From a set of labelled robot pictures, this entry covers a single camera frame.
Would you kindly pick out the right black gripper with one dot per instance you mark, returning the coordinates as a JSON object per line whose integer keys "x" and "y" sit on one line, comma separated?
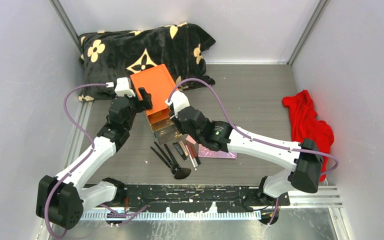
{"x": 177, "y": 122}

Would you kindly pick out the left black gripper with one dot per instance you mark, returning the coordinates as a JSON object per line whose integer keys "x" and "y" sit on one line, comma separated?
{"x": 145, "y": 103}

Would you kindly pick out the rose gold lipstick tube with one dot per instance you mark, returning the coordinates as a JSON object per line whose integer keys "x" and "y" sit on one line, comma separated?
{"x": 184, "y": 148}

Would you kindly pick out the orange drawer organizer box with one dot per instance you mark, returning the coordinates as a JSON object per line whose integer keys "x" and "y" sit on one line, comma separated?
{"x": 159, "y": 83}

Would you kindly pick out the clear drawer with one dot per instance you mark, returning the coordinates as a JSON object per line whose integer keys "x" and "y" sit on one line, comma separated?
{"x": 164, "y": 130}

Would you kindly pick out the orange brown lip pen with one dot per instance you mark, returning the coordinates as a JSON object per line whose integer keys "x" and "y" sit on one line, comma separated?
{"x": 197, "y": 157}

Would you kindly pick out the white silver pencil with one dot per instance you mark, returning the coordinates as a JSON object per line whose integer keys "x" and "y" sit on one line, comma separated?
{"x": 191, "y": 158}

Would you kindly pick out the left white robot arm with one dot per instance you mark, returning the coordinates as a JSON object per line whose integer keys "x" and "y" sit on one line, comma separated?
{"x": 62, "y": 199}

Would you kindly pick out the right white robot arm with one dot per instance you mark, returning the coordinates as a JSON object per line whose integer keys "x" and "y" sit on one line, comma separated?
{"x": 301, "y": 162}

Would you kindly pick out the black round makeup brush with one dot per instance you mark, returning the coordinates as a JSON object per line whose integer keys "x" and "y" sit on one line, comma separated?
{"x": 165, "y": 157}

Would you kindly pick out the black fan makeup brush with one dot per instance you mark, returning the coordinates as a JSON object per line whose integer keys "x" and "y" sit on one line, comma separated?
{"x": 180, "y": 173}

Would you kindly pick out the small pink card box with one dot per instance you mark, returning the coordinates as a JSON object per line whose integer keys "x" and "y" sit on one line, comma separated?
{"x": 190, "y": 140}

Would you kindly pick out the pink holographic eyeshadow palette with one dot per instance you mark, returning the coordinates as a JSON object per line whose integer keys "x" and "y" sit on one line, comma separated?
{"x": 206, "y": 153}

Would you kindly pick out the black floral plush blanket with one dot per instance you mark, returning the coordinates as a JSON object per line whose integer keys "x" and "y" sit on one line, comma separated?
{"x": 109, "y": 55}

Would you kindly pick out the red cloth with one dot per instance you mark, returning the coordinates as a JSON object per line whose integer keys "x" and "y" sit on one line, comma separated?
{"x": 304, "y": 123}

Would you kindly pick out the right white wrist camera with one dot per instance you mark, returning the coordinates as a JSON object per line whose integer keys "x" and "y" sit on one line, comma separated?
{"x": 177, "y": 102}

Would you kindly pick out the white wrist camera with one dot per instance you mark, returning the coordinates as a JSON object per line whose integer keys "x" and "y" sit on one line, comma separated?
{"x": 123, "y": 87}
{"x": 177, "y": 102}

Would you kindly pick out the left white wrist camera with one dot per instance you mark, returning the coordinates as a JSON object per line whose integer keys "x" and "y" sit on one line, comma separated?
{"x": 123, "y": 87}

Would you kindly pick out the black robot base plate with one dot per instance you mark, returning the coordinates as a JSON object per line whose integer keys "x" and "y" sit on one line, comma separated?
{"x": 191, "y": 198}

